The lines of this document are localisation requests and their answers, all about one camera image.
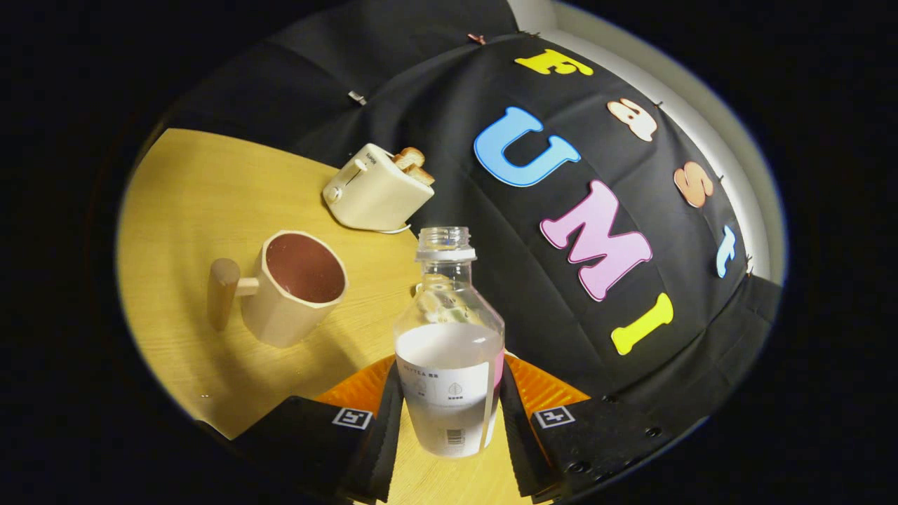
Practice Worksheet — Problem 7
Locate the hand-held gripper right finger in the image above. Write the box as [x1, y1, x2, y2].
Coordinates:
[500, 354, 702, 502]

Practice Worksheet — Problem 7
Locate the beige cup with wooden handle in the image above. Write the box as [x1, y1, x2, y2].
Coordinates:
[207, 230, 349, 349]

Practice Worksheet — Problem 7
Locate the wooden table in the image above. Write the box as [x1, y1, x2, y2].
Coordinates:
[116, 128, 534, 505]

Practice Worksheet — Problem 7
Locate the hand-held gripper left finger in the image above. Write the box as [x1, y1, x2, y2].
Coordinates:
[228, 354, 406, 504]

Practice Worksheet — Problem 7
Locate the cream toaster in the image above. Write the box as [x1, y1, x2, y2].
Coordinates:
[322, 143, 436, 232]

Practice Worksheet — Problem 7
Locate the clear juice bottle white label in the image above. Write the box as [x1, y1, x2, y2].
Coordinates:
[393, 226, 506, 459]

